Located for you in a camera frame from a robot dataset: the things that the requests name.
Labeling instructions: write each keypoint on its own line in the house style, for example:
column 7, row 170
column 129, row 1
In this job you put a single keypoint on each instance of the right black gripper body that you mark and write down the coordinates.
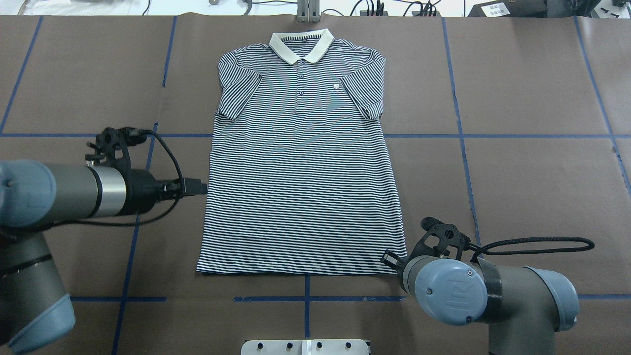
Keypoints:
column 390, row 258

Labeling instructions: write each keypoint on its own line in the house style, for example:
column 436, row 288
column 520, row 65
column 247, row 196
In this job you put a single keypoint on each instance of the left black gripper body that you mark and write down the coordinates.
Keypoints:
column 141, row 190

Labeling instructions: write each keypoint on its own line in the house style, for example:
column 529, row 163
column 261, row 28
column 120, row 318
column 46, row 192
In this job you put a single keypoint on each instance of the navy white striped polo shirt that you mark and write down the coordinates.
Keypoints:
column 300, row 180

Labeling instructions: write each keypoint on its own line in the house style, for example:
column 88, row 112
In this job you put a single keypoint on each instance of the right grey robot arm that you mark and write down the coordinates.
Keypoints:
column 454, row 283

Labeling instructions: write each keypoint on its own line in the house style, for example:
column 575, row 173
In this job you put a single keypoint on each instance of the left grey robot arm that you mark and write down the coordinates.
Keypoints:
column 36, row 309

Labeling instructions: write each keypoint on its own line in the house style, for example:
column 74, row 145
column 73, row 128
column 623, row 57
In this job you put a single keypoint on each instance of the grey box with label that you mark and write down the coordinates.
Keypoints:
column 510, row 8

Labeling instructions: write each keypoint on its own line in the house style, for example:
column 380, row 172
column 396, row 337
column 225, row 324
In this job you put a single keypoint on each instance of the black power strip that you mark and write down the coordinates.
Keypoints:
column 374, row 12

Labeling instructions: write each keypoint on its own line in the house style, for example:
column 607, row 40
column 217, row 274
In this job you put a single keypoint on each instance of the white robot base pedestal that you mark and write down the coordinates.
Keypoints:
column 307, row 347

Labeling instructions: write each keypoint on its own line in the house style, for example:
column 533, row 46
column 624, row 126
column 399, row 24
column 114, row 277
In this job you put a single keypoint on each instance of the aluminium frame post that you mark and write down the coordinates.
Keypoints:
column 308, row 11

